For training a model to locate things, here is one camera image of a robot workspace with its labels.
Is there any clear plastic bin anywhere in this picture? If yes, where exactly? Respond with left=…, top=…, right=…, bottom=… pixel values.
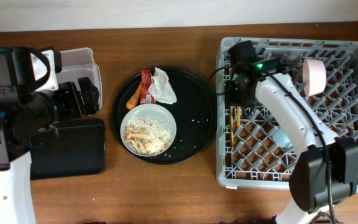
left=56, top=47, right=103, bottom=108

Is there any light blue plastic cup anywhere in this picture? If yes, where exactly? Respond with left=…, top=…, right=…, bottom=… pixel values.
left=272, top=128, right=292, bottom=149

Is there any red snack wrapper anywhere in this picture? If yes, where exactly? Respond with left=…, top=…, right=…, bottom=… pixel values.
left=140, top=70, right=155, bottom=105

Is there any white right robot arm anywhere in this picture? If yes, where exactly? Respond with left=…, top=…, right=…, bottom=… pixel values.
left=224, top=57, right=358, bottom=223

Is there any grey plate with food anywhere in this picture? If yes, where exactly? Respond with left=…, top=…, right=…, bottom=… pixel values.
left=119, top=104, right=177, bottom=158

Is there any orange carrot piece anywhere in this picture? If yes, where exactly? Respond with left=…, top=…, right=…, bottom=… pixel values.
left=126, top=83, right=142, bottom=110

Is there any black rectangular bin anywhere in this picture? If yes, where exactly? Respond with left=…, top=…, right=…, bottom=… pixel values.
left=30, top=118, right=105, bottom=180

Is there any pink bowl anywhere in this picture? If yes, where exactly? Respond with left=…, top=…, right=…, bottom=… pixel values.
left=303, top=58, right=326, bottom=96

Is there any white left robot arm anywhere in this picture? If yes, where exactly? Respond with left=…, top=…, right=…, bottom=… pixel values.
left=0, top=77, right=101, bottom=223

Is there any round black tray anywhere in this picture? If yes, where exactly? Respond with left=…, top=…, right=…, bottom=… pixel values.
left=111, top=65, right=217, bottom=166

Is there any grey dishwasher rack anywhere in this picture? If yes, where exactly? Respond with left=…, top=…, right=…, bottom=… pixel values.
left=216, top=38, right=358, bottom=190

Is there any crumpled white napkin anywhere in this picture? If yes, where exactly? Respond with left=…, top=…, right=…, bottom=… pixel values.
left=148, top=67, right=177, bottom=105

